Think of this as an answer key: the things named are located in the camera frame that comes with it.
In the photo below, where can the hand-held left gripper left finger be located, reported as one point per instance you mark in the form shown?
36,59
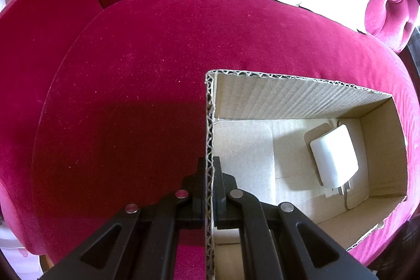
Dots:
198,198

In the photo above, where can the white cloth with pink print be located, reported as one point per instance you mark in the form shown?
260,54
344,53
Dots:
14,253

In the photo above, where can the brown cardboard box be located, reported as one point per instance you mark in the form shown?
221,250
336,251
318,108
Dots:
295,96

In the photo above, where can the large white power adapter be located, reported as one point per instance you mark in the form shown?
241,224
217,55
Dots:
333,155

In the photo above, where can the red velvet armchair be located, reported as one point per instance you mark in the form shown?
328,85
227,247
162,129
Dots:
131,70

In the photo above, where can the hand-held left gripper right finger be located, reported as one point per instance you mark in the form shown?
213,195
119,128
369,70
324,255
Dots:
219,201

